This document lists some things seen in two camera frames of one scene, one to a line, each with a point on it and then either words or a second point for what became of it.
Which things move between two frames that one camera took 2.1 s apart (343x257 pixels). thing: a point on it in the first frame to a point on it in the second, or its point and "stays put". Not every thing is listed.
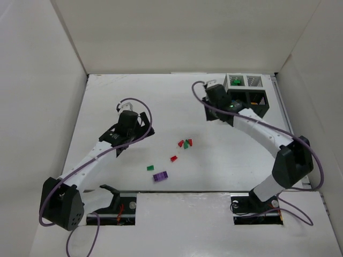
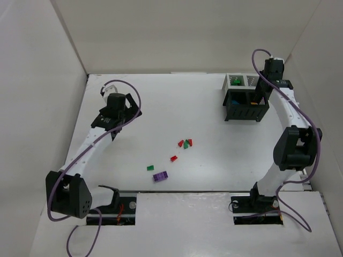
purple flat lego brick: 160,175 stays put
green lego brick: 186,144 stays put
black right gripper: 210,112 to 260,87
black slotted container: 255,99 stays put
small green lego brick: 151,167 stays put
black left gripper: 144,124 to 133,103
